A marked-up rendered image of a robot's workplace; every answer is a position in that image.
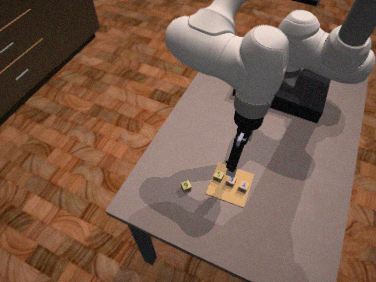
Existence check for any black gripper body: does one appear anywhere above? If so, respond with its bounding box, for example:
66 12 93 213
234 110 264 139

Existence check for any tan flat mat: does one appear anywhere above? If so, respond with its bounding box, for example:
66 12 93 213
206 162 254 208

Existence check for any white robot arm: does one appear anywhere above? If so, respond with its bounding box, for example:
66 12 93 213
165 0 376 119

